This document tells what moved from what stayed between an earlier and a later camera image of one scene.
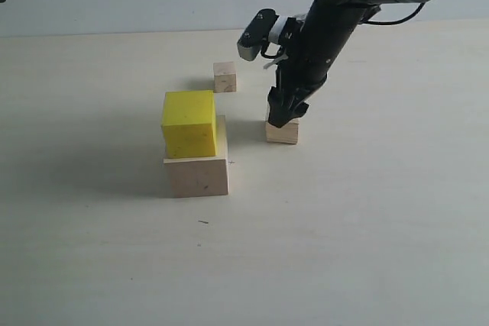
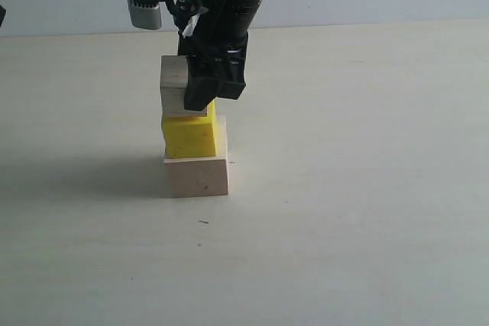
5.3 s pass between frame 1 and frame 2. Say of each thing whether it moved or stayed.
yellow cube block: stayed
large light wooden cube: stayed
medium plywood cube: moved
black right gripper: moved
